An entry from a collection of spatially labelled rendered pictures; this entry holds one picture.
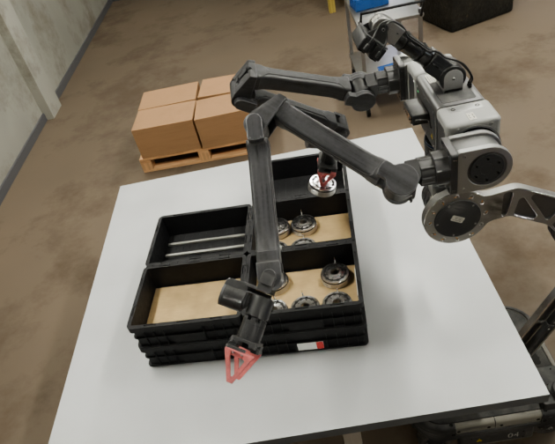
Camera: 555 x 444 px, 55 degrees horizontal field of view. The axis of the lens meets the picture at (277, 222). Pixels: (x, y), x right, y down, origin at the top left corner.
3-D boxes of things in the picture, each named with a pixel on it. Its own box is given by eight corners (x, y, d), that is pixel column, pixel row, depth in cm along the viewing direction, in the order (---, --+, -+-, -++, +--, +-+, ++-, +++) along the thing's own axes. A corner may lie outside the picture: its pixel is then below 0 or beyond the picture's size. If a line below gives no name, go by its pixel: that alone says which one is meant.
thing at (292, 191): (346, 171, 246) (344, 150, 239) (351, 212, 223) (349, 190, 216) (262, 183, 251) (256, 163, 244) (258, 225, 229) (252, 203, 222)
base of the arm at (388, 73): (405, 101, 169) (403, 65, 161) (380, 107, 169) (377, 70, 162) (399, 89, 175) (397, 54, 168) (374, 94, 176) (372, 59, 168)
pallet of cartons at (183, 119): (268, 103, 488) (258, 63, 464) (278, 148, 426) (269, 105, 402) (149, 131, 491) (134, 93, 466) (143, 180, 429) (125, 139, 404)
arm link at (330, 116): (239, 96, 160) (236, 71, 165) (231, 109, 164) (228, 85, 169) (354, 135, 180) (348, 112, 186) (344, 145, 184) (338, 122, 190)
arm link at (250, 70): (239, 76, 153) (236, 52, 159) (229, 110, 164) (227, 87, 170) (381, 94, 166) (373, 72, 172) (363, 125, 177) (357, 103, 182)
